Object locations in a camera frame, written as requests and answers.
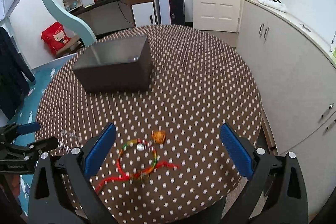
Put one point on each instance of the wooden chair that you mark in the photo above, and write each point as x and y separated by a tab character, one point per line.
72	46

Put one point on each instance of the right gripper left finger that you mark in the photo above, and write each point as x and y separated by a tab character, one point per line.
49	201

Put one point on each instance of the red cartoon bag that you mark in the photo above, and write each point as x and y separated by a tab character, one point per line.
55	37

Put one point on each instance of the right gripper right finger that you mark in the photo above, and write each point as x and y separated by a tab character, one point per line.
287	199

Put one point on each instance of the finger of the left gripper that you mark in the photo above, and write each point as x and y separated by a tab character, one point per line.
18	152
10	132

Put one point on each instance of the white long sideboard cabinet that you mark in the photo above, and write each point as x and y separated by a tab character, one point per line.
296	80

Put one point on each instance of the white folded cloth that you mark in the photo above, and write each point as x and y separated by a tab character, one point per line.
274	4

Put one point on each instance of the black white suitcase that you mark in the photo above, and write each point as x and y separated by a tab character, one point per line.
171	12

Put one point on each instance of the brown polka dot tablecloth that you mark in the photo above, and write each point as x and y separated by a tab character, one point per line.
197	84

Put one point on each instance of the orange knot charm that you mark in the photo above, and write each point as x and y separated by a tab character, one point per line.
159	136

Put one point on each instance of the grey metal tin box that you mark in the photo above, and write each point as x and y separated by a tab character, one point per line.
118	65

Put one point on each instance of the teal bunk bed frame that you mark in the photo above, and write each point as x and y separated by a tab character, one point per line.
26	19

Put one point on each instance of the white small cabinet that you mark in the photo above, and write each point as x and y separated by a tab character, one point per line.
143	12

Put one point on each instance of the blue candy print mattress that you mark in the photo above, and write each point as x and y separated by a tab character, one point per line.
27	113

